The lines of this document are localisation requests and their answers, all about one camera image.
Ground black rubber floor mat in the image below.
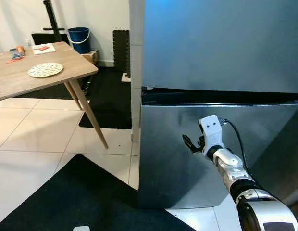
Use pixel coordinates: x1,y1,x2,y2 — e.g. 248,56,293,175
14,66,133,129

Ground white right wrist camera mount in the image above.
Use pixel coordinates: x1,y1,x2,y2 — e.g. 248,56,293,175
199,115,223,157

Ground blue bucket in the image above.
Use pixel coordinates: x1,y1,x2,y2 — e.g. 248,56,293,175
67,27,91,54

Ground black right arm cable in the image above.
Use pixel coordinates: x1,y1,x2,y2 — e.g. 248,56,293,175
221,119,251,175

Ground silver fridge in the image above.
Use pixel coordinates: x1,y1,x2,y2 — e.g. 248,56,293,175
137,0,298,210

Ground white cutting board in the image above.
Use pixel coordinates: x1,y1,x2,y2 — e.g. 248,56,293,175
32,43,56,55

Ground light wooden table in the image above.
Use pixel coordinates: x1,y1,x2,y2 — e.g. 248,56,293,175
0,41,109,150

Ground small wooden box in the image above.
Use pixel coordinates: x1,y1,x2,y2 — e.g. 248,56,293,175
82,50,99,65

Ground black slanted rack post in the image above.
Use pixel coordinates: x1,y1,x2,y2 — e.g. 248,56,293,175
42,0,65,43

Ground black flat panel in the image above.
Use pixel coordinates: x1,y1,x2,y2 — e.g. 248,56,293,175
31,33,69,46

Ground floral print plate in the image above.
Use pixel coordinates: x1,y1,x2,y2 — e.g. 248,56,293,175
27,63,64,78

